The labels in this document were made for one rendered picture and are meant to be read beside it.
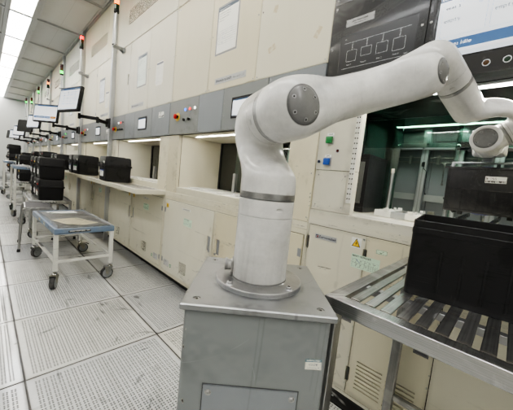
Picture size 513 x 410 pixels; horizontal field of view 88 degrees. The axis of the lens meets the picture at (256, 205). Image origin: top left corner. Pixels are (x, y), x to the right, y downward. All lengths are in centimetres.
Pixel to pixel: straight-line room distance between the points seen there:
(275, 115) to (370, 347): 108
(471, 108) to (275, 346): 86
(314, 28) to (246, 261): 127
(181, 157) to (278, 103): 191
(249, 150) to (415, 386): 108
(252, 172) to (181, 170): 184
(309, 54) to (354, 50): 25
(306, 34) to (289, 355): 142
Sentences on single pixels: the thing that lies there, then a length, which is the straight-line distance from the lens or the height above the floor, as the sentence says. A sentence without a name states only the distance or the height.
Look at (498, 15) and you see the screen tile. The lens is 127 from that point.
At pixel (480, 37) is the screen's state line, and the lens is 125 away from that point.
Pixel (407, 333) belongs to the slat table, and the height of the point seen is 75.
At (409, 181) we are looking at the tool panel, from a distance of 210.
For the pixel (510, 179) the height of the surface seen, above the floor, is 108.
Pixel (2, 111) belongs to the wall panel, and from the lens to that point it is 1395.
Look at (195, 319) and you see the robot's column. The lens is 52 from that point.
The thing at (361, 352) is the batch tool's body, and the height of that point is 30.
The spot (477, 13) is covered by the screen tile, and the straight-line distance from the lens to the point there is 129.
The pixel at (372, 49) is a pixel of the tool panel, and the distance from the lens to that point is 136.
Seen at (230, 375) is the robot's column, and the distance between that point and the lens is 57.
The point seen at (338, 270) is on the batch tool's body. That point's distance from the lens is 130.
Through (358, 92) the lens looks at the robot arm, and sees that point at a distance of 67.
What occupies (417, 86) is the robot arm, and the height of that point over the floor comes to 123.
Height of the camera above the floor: 99
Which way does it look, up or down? 6 degrees down
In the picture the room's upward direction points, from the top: 6 degrees clockwise
